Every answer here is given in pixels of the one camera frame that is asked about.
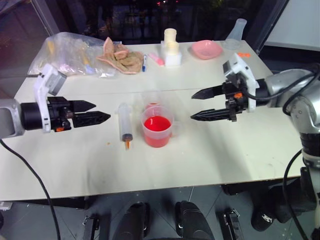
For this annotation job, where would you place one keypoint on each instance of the clear plastic flask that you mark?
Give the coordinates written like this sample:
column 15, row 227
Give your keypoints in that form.
column 236, row 33

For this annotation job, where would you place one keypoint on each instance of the small clear plastic cup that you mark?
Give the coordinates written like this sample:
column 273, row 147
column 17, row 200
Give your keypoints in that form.
column 151, row 100

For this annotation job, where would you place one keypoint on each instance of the beige pink cloth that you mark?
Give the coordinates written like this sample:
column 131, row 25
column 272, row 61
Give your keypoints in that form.
column 125, row 61

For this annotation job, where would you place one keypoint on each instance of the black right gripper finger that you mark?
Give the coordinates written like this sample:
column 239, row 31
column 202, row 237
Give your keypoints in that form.
column 212, row 114
column 212, row 92

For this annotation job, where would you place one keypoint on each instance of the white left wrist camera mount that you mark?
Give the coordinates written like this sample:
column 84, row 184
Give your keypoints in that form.
column 44, row 82

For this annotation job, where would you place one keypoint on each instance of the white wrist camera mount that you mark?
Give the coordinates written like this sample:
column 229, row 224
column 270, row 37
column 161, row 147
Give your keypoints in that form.
column 246, row 72
column 44, row 82

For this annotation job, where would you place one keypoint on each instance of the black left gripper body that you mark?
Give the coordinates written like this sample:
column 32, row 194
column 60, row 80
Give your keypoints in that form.
column 58, row 110

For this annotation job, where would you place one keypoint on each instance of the clear plastic bag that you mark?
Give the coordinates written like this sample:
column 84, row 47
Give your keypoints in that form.
column 65, row 55

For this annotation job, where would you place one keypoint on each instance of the black shoe white print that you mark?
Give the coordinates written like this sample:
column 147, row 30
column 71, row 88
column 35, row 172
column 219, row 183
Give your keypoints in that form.
column 263, row 217

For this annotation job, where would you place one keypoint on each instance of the black table leg bracket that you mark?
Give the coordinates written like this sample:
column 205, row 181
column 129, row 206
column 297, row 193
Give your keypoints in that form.
column 91, row 228
column 228, row 225

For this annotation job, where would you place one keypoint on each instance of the pink bowl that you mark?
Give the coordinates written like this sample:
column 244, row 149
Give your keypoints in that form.
column 207, row 50

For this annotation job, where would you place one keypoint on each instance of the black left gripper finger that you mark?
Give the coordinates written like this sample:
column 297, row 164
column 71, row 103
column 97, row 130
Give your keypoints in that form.
column 92, row 118
column 83, row 106

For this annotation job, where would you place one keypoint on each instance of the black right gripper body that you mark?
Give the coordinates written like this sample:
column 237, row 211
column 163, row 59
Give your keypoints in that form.
column 236, row 100

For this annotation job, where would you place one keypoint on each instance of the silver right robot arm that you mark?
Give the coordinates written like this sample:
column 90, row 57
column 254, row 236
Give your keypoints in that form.
column 298, row 92

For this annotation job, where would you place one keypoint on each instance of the clear syringe with orange tip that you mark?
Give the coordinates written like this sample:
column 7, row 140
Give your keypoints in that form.
column 125, row 120

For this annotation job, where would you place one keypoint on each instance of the white block holder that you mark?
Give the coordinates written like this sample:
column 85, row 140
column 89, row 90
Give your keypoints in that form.
column 172, row 59

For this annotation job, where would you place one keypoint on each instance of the cream plastic cylinder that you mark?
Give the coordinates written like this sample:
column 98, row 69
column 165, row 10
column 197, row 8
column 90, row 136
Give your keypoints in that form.
column 170, row 35

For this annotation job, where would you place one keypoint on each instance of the white blue pen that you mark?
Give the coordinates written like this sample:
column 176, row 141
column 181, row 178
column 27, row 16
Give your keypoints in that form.
column 144, row 62

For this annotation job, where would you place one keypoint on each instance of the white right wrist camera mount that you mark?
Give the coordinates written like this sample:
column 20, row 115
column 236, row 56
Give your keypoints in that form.
column 246, row 72

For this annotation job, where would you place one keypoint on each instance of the beaker with red liquid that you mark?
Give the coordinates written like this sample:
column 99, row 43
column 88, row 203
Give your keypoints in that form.
column 157, row 130

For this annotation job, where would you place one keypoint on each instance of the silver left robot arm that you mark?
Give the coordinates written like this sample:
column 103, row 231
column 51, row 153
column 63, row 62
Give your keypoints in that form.
column 11, row 117

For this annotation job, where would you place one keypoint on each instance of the pink marker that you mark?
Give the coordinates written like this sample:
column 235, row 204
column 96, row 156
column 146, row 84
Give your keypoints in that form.
column 157, row 60

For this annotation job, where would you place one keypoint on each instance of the dark rounded shape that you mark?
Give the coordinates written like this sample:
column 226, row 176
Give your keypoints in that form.
column 191, row 221

